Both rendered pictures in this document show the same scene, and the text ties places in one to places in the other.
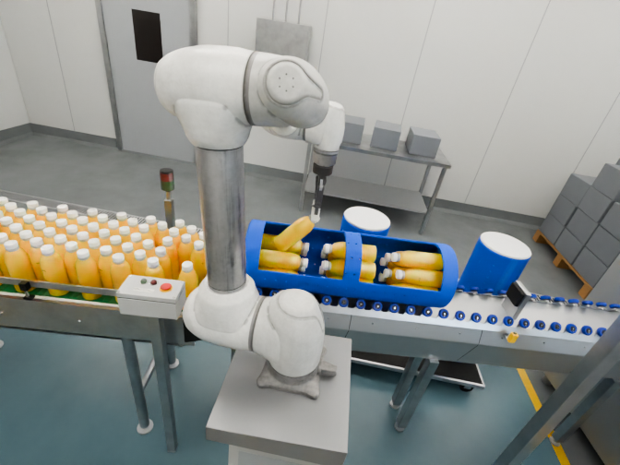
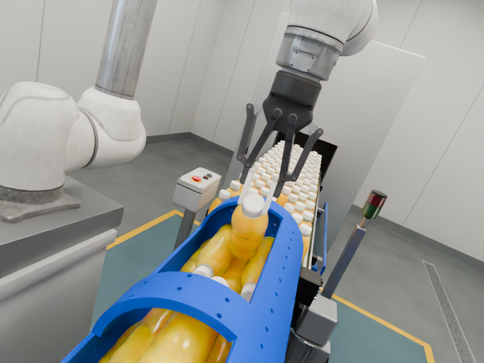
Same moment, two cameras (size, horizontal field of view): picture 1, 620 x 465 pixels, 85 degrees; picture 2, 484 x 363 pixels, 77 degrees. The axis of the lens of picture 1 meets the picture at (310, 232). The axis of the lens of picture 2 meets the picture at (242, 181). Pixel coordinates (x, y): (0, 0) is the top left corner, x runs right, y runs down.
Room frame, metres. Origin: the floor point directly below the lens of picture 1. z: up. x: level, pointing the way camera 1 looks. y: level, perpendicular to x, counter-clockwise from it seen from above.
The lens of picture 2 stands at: (1.29, -0.51, 1.52)
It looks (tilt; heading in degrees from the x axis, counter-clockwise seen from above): 19 degrees down; 104
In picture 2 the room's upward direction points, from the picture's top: 20 degrees clockwise
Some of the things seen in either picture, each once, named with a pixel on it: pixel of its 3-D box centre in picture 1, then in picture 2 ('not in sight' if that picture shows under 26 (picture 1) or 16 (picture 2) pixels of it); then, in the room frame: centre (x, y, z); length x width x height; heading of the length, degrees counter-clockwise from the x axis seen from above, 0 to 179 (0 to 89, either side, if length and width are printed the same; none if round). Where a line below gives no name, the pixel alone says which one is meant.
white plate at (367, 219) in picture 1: (366, 218); not in sight; (1.81, -0.32, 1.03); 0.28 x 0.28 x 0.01
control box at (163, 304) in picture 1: (152, 296); (197, 188); (0.88, 0.52, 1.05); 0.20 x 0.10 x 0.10; 94
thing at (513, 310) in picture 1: (514, 300); not in sight; (1.28, -0.99, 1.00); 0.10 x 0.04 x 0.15; 4
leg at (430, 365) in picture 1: (414, 396); not in sight; (1.19, -0.72, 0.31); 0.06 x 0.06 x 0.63; 4
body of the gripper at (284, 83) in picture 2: (321, 174); (289, 104); (1.20, -0.01, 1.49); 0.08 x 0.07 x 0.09; 4
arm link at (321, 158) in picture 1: (325, 155); (307, 57); (1.20, -0.01, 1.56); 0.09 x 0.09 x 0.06
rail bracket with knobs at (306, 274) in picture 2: not in sight; (303, 287); (1.38, 0.39, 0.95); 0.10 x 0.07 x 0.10; 4
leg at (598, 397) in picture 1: (582, 412); not in sight; (1.26, -1.70, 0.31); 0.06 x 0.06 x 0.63; 4
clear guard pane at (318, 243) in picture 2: not in sight; (306, 266); (1.41, 0.99, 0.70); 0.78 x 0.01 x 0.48; 94
